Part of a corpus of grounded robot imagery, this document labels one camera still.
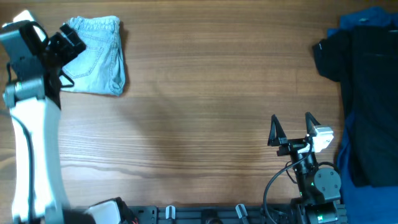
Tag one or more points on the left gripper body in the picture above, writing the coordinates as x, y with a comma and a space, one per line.
58, 53

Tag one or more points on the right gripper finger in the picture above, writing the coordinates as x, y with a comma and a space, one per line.
277, 136
311, 124

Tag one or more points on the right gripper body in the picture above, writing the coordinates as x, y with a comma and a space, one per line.
291, 146

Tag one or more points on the light blue denim shorts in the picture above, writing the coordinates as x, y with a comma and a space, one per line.
99, 69

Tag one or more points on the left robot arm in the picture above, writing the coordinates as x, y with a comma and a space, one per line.
32, 99

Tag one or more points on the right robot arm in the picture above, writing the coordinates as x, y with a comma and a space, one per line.
318, 183

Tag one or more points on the black t-shirt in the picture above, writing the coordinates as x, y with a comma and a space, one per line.
364, 61

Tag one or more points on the dark blue garment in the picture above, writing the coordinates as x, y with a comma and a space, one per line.
363, 204

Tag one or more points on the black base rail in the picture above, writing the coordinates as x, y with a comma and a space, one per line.
278, 213

